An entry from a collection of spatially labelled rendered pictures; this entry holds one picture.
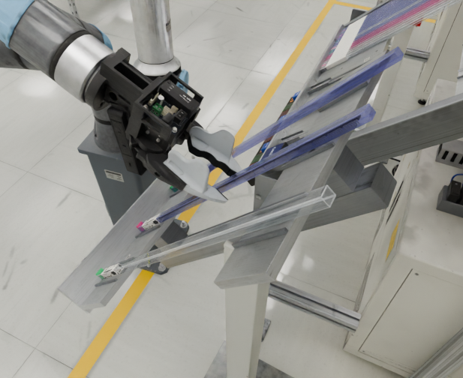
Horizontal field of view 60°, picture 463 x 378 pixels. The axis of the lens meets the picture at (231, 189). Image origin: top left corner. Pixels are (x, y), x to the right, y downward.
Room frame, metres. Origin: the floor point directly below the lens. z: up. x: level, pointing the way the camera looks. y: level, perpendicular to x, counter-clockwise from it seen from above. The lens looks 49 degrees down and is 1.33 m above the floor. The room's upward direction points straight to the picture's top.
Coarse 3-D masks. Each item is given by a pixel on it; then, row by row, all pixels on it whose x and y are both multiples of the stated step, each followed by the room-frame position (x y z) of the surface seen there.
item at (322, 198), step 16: (320, 192) 0.19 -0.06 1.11; (272, 208) 0.21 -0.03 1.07; (288, 208) 0.19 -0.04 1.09; (304, 208) 0.19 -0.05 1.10; (320, 208) 0.18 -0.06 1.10; (224, 224) 0.23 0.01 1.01; (240, 224) 0.21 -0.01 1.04; (256, 224) 0.20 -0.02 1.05; (272, 224) 0.20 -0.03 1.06; (192, 240) 0.24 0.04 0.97; (208, 240) 0.23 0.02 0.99; (224, 240) 0.22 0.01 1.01; (144, 256) 0.28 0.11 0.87; (160, 256) 0.26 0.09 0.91
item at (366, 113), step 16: (352, 112) 0.29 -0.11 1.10; (368, 112) 0.28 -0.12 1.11; (320, 128) 0.31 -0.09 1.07; (336, 128) 0.29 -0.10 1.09; (352, 128) 0.28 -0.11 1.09; (304, 144) 0.30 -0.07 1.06; (320, 144) 0.29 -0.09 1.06; (272, 160) 0.32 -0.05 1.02; (288, 160) 0.31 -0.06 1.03; (240, 176) 0.34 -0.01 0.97; (176, 208) 0.39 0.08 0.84
